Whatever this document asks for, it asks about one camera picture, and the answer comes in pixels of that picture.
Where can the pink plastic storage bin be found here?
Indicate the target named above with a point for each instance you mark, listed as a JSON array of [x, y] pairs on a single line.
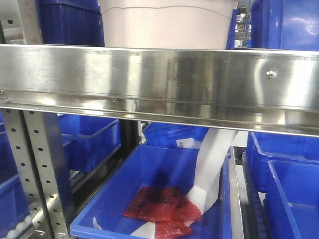
[[171, 24]]

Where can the blue bin rear centre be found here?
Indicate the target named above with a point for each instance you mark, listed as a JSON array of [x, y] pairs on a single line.
[[174, 135]]

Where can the blue bin with red pouches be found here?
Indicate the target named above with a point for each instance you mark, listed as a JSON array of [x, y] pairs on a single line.
[[146, 198]]

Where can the blue bin lower left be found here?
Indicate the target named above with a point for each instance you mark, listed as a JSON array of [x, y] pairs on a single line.
[[88, 140]]

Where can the blue bin lower right rear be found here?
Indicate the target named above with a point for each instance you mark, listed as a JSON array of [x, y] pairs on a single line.
[[263, 147]]

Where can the perforated steel shelf upright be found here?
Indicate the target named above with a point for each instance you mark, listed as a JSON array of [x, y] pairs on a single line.
[[38, 152]]

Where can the blue bin upper left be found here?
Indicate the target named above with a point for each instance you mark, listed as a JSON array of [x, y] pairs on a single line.
[[71, 22]]

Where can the blue bin lower right front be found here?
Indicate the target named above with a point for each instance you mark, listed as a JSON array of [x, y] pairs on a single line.
[[292, 200]]

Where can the blue bin upper right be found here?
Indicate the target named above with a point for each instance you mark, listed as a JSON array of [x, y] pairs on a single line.
[[285, 24]]

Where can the blue bin far left edge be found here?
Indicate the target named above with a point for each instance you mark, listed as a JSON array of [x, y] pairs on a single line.
[[13, 205]]

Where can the white paper strip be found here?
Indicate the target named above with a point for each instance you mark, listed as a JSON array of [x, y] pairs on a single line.
[[202, 175]]

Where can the red bubble pouch upper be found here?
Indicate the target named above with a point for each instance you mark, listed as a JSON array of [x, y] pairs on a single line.
[[162, 205]]

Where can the red bubble pouch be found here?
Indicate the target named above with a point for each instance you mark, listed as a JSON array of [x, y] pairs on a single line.
[[171, 230], [162, 205]]

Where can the red bubble pouch lower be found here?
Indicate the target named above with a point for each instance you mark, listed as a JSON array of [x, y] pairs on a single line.
[[171, 230]]

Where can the stainless steel shelf rail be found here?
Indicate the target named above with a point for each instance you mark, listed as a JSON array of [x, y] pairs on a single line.
[[252, 90]]

